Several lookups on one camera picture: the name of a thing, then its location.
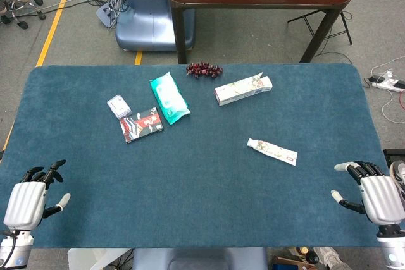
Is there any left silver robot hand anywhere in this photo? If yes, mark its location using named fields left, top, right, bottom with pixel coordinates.
left=3, top=159, right=72, bottom=230

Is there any blue grey robot torso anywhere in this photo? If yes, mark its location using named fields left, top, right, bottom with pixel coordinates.
left=132, top=247, right=269, bottom=270

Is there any dark glass bottle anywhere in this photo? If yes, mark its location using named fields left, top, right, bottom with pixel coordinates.
left=299, top=247, right=320, bottom=266

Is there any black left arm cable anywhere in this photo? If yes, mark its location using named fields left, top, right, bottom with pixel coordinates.
left=0, top=230, right=17, bottom=262

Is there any green wet wipes pack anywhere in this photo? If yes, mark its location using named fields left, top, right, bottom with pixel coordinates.
left=149, top=71, right=191, bottom=126

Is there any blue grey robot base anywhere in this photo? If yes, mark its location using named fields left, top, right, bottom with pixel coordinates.
left=96, top=0, right=196, bottom=52

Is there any white power strip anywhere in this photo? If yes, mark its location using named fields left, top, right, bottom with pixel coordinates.
left=368, top=75, right=405, bottom=92

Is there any white floor cable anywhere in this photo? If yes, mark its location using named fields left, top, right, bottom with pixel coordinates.
left=370, top=56, right=405, bottom=124

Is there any white floral toothpaste box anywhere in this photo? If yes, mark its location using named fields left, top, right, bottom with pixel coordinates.
left=214, top=72, right=273, bottom=107

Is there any blue table cloth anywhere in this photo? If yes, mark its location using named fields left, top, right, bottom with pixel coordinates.
left=0, top=63, right=405, bottom=249

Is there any small clear plastic box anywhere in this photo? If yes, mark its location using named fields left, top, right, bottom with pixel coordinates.
left=106, top=94, right=132, bottom=118

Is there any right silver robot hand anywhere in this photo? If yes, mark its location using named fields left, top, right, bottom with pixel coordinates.
left=330, top=160, right=405, bottom=227

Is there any dark red grape bunch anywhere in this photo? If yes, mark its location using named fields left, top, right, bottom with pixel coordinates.
left=185, top=61, right=224, bottom=78

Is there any grey sneaker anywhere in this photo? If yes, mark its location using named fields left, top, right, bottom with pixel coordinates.
left=389, top=161, right=405, bottom=201

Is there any white floral toothpaste tube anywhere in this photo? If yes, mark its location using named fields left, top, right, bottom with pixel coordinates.
left=247, top=137, right=299, bottom=167

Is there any black red card box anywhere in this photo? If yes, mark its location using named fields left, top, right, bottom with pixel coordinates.
left=120, top=107, right=165, bottom=144

